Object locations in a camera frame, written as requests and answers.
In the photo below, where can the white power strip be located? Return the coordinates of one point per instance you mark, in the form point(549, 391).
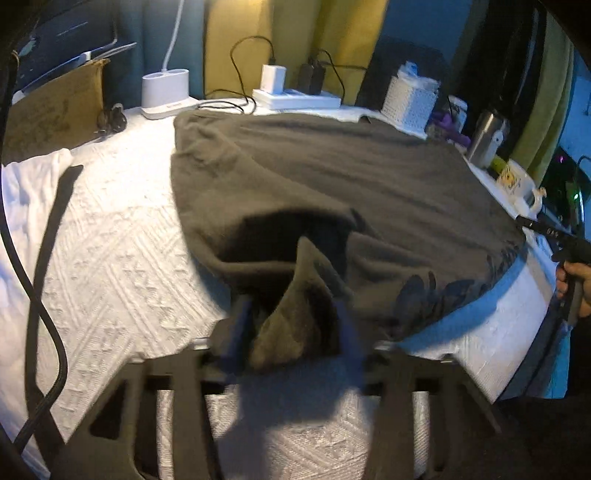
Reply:
point(300, 99)

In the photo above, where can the dark glass window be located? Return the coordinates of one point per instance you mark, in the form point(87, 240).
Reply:
point(425, 27)

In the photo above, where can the black charger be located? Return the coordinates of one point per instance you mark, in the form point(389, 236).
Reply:
point(310, 78)

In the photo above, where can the white desk lamp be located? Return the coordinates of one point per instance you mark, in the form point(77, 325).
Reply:
point(164, 92)

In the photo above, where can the purple soft toy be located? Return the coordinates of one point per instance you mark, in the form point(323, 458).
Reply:
point(450, 131)

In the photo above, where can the white quilted cover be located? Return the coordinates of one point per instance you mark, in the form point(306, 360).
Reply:
point(129, 240)

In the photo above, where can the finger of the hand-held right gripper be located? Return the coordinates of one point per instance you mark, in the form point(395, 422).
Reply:
point(545, 229)

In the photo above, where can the clear jar with lid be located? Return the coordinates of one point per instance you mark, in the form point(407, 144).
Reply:
point(457, 110)

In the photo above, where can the white perforated basket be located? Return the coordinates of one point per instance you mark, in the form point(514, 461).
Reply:
point(406, 106)

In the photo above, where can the brown t-shirt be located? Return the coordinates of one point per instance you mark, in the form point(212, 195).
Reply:
point(323, 184)

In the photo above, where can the dark screen device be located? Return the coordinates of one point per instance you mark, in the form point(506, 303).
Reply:
point(69, 27)

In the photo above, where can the white printed mug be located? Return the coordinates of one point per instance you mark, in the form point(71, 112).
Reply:
point(512, 177)

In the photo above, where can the cardboard box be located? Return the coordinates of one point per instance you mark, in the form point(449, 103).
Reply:
point(55, 110)

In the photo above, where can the person's dark clothing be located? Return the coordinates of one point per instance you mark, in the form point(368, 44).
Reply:
point(554, 438)

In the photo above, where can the dark teal curtain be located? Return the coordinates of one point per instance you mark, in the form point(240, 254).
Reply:
point(134, 46)

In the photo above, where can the white garment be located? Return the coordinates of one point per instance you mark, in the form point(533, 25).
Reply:
point(27, 194)

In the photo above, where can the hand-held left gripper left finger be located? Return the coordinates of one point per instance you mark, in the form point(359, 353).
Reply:
point(238, 332)

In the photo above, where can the yellow green packet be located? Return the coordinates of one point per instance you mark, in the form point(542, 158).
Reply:
point(498, 165)

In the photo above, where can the crumpled white tissue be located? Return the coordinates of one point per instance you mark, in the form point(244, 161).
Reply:
point(418, 76)

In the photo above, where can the white charger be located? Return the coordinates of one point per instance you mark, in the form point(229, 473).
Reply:
point(273, 78)

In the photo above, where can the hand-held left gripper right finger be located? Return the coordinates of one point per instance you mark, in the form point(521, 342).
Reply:
point(349, 341)

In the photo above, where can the stainless steel tumbler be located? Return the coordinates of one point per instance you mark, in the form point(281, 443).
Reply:
point(485, 138)

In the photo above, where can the yellow curtain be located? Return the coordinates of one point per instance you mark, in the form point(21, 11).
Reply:
point(545, 115)
point(277, 27)

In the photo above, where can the person's right hand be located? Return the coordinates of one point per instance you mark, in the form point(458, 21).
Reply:
point(585, 286)

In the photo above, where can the small dark clip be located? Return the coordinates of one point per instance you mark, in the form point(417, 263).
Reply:
point(113, 119)

